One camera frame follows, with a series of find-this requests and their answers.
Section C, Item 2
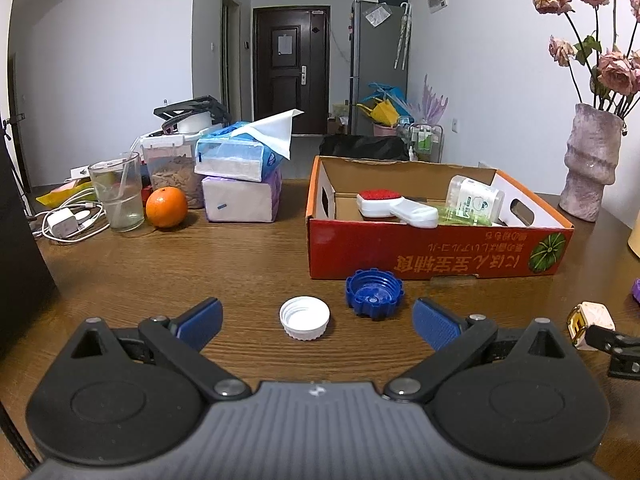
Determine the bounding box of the dark interior door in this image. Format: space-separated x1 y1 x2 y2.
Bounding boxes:
221 0 242 123

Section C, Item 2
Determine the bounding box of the white bottle cap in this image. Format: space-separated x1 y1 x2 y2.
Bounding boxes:
279 296 332 342

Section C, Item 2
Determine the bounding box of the white round pot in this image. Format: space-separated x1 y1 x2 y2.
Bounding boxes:
175 110 211 134

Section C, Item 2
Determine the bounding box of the purple white tissue pack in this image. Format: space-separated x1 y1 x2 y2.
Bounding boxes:
201 167 282 224

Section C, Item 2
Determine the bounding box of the yellow packet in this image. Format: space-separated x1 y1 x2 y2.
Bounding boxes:
36 182 96 207

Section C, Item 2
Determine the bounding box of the grey refrigerator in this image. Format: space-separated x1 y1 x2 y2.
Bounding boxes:
348 0 411 137

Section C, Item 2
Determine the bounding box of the purple transparent umbrella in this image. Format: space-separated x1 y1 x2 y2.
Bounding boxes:
407 74 448 123

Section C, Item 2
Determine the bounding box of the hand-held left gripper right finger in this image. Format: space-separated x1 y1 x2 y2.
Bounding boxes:
382 296 576 403

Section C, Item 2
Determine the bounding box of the orange fruit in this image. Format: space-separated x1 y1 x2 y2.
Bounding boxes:
145 186 189 230

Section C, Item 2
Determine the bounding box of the white lint brush red pad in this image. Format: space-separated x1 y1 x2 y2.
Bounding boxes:
356 189 440 229

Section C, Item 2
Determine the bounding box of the clear drinking glass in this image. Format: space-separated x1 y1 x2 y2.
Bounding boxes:
88 151 147 233

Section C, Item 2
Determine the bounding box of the dark brown entrance door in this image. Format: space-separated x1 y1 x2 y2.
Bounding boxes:
252 6 332 136

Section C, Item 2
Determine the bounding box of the blue bottle cap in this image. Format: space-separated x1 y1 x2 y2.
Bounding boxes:
345 269 404 320

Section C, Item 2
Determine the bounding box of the black folding stand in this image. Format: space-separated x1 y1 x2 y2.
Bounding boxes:
154 96 232 133

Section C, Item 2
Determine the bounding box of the blue tissue pack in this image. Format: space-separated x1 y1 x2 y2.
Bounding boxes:
194 109 305 183

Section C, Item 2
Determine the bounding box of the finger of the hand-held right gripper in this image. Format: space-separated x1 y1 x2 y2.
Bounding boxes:
585 325 640 381

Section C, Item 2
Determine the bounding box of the white gold-trimmed case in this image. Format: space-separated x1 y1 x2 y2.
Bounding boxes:
567 301 616 350

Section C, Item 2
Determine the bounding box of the white cable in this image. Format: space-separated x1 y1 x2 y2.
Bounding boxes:
32 200 111 246

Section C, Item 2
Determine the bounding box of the white folded umbrella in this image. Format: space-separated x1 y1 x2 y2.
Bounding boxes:
394 2 405 70
402 2 414 69

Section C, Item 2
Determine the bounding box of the dried pink rose bouquet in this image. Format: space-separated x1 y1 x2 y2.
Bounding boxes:
525 0 640 116

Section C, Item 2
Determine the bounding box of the clear plastic bag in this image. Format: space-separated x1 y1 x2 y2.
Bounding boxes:
365 5 391 29

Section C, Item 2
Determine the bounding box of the cotton swab container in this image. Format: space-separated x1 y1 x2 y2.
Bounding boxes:
445 175 506 223

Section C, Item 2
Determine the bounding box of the yellow bag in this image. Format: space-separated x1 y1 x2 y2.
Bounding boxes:
356 99 401 127

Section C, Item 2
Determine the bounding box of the green packet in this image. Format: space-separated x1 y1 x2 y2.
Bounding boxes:
435 205 501 228

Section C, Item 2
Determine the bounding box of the metal trolley cart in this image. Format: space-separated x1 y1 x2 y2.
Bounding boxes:
397 116 444 163

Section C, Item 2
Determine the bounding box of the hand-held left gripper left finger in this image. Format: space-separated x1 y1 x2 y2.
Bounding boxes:
70 296 252 403

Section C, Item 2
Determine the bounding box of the red printed cardboard box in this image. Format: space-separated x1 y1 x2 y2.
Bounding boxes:
305 155 575 281

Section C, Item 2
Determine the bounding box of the pink ceramic vase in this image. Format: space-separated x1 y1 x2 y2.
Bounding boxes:
559 103 626 222

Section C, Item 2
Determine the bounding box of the clear pet food container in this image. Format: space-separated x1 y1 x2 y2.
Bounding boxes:
140 132 211 209

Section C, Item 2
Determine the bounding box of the white charger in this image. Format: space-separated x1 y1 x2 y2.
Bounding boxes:
47 208 83 239

